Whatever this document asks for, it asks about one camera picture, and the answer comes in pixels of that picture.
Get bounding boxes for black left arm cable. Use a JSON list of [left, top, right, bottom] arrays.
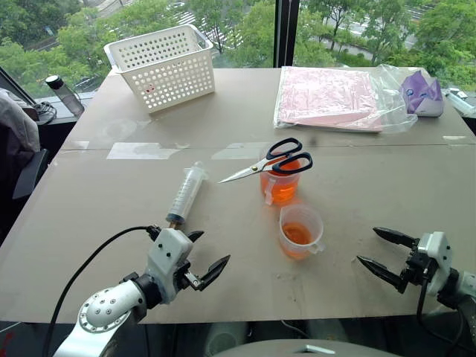
[[41, 224, 162, 357]]

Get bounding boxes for clear plastic item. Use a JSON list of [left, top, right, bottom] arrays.
[[443, 86, 476, 117]]

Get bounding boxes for black device with cords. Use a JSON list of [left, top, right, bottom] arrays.
[[31, 100, 58, 125]]

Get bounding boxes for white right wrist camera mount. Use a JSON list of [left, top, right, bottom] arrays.
[[416, 231, 454, 298]]

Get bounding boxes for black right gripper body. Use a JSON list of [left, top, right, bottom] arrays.
[[399, 239, 440, 286]]

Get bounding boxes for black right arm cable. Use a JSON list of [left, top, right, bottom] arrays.
[[416, 268, 468, 355]]

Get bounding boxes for small clear measuring cup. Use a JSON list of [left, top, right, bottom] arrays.
[[278, 203, 326, 260]]

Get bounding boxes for clear plastic syringe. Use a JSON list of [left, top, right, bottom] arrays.
[[165, 161, 208, 229]]

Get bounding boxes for white tape patch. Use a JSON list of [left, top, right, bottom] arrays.
[[106, 141, 180, 161]]

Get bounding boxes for pink paper pack in plastic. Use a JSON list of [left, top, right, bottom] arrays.
[[273, 65, 419, 135]]

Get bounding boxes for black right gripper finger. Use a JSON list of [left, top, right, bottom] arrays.
[[356, 255, 409, 295], [372, 227, 420, 248]]

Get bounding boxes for white perforated plastic basket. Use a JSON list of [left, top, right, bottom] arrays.
[[103, 24, 216, 115]]

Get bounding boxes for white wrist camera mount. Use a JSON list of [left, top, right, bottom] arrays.
[[146, 228, 195, 304], [416, 231, 454, 298]]

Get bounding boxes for black chair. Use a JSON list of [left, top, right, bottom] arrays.
[[12, 147, 51, 201]]

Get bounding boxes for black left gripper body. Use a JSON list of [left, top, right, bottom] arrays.
[[173, 260, 205, 292]]

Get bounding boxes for large clear measuring cup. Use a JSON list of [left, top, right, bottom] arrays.
[[259, 147, 301, 205]]

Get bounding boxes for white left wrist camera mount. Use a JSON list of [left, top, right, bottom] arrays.
[[146, 228, 195, 304]]

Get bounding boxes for black window pillar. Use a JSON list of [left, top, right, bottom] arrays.
[[273, 0, 300, 69]]

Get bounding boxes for black handled steel scissors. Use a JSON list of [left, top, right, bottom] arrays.
[[218, 138, 314, 184]]

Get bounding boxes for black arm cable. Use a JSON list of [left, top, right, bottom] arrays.
[[41, 224, 162, 357], [416, 268, 468, 355]]

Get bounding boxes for clear bottle with black cap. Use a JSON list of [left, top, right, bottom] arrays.
[[45, 74, 86, 119]]

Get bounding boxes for grey cloth on chair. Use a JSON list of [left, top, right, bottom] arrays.
[[0, 88, 41, 178]]

